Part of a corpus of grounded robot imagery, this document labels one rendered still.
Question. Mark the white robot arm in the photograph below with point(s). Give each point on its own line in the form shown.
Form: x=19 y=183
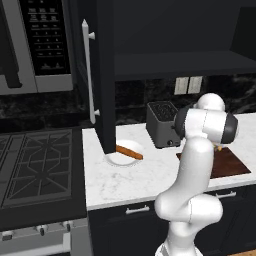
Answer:
x=195 y=173

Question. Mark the black cabinet door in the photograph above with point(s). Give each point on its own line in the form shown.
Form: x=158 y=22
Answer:
x=101 y=73

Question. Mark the golden croissant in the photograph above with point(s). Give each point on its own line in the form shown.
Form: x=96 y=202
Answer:
x=218 y=147

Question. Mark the dark brown cutting board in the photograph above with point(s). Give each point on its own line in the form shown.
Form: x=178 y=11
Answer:
x=230 y=163

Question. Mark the white plate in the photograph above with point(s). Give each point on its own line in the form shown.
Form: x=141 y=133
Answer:
x=128 y=146

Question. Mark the grey toaster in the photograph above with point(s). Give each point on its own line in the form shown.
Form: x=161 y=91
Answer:
x=160 y=128

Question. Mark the black gas hob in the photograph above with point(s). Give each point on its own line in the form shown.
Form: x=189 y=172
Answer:
x=36 y=166

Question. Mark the black drawer front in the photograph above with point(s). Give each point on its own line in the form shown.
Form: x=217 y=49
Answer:
x=238 y=216
x=123 y=228

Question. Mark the silver microwave oven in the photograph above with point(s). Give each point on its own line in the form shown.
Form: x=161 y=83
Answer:
x=35 y=45

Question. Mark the white wall socket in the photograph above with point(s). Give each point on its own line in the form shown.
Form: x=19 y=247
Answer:
x=195 y=84
x=181 y=85

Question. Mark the black open wall cabinet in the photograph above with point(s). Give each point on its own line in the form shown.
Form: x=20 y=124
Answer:
x=181 y=36

